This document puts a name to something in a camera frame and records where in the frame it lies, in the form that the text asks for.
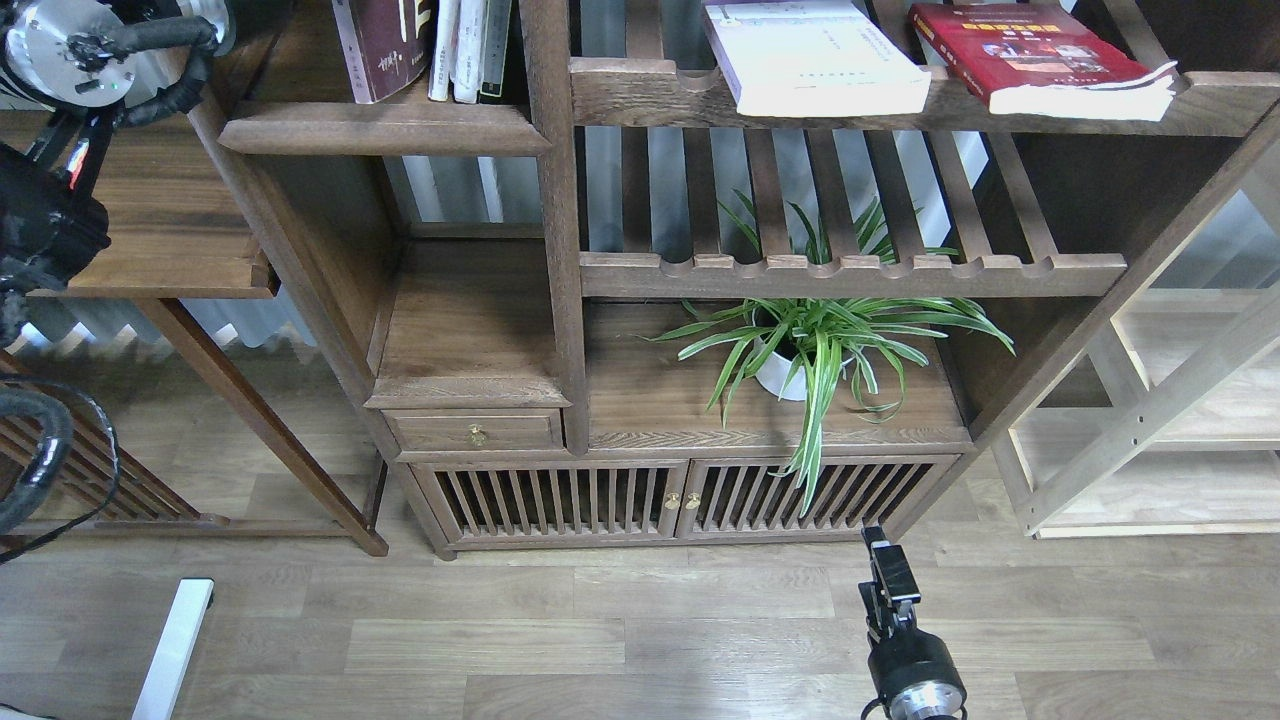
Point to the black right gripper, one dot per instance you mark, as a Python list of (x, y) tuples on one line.
[(912, 670)]

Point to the red book with photos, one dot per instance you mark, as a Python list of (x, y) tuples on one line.
[(1038, 60)]

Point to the maroon book white characters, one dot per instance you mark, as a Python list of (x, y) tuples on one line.
[(387, 44)]

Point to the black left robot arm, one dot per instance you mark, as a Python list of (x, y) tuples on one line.
[(98, 66)]

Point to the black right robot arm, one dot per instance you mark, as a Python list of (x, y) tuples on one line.
[(913, 672)]

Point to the light wooden shelf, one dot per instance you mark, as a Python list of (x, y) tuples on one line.
[(1188, 441)]

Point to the white plant pot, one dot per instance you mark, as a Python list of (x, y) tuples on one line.
[(775, 374)]

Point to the dark wooden bookshelf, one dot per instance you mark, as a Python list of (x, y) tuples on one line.
[(496, 264)]

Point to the white lavender book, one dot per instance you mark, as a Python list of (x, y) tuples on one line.
[(811, 59)]

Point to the white upright book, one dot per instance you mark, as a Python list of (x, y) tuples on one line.
[(469, 50), (444, 50)]

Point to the white upright book middle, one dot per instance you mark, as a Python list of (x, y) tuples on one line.
[(469, 50)]

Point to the dark green upright book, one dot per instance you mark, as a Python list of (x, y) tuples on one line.
[(493, 62)]

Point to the white metal bar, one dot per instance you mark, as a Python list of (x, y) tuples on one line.
[(168, 667)]

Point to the dark slatted wooden rack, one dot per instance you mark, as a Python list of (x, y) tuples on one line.
[(56, 436)]

